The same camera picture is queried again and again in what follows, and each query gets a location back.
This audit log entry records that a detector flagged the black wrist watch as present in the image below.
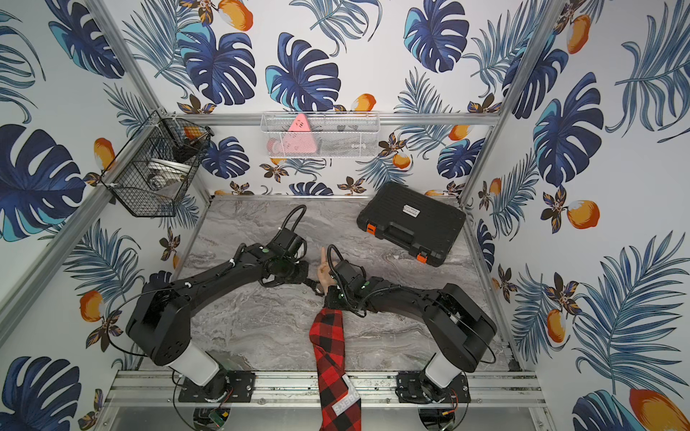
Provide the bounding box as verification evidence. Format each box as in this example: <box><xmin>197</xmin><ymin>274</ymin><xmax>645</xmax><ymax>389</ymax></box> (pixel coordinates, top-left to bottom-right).
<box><xmin>303</xmin><ymin>278</ymin><xmax>332</xmax><ymax>297</ymax></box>

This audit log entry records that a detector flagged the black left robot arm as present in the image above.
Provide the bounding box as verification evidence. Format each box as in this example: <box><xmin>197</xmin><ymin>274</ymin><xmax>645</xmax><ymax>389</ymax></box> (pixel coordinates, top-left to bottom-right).
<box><xmin>126</xmin><ymin>240</ymin><xmax>308</xmax><ymax>398</ymax></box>

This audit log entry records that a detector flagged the black wire basket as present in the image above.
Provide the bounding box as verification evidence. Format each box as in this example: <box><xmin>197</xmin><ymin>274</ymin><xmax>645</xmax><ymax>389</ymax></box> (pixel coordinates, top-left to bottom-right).
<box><xmin>99</xmin><ymin>111</ymin><xmax>214</xmax><ymax>218</ymax></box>

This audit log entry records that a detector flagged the red plaid sleeved forearm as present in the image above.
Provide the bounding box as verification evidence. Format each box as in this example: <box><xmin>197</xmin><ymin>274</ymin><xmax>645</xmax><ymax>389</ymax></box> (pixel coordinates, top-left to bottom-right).
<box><xmin>309</xmin><ymin>308</ymin><xmax>362</xmax><ymax>431</ymax></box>

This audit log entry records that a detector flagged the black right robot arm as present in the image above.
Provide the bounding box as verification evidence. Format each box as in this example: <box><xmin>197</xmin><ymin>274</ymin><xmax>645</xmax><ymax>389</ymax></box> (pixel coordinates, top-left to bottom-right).
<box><xmin>325</xmin><ymin>260</ymin><xmax>497</xmax><ymax>390</ymax></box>

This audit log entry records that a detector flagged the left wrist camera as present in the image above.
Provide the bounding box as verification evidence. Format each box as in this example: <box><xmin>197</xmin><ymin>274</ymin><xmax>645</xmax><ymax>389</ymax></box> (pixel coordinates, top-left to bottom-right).
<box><xmin>269</xmin><ymin>229</ymin><xmax>307</xmax><ymax>260</ymax></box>

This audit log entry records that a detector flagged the black plastic tool case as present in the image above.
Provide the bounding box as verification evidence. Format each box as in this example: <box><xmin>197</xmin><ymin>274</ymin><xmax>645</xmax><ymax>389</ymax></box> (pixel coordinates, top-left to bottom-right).
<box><xmin>357</xmin><ymin>182</ymin><xmax>466</xmax><ymax>268</ymax></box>

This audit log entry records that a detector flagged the mannequin hand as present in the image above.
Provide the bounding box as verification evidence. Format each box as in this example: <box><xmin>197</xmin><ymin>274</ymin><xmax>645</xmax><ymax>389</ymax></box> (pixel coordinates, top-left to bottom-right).
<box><xmin>317</xmin><ymin>247</ymin><xmax>337</xmax><ymax>295</ymax></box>

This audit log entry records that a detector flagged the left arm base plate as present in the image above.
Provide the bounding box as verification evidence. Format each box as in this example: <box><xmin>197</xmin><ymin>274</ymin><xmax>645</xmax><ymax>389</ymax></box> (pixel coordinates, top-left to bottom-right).
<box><xmin>177</xmin><ymin>370</ymin><xmax>256</xmax><ymax>403</ymax></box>

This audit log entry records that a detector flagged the aluminium front rail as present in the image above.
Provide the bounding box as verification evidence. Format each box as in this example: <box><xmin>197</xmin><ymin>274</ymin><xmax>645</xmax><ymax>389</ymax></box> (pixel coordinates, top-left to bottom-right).
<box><xmin>104</xmin><ymin>371</ymin><xmax>546</xmax><ymax>408</ymax></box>

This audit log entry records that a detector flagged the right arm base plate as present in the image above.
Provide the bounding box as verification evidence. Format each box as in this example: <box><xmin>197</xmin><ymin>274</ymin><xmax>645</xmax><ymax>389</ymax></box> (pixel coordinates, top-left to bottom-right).
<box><xmin>395</xmin><ymin>371</ymin><xmax>471</xmax><ymax>404</ymax></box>

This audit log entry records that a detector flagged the clear wall shelf basket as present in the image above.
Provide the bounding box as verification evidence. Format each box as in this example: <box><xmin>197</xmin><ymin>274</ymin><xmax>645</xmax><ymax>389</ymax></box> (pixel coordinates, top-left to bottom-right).
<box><xmin>261</xmin><ymin>111</ymin><xmax>381</xmax><ymax>158</ymax></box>

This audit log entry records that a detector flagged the pink triangle item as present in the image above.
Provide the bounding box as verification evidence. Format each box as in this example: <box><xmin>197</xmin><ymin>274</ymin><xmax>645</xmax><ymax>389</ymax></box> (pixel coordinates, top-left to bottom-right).
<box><xmin>277</xmin><ymin>113</ymin><xmax>318</xmax><ymax>156</ymax></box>

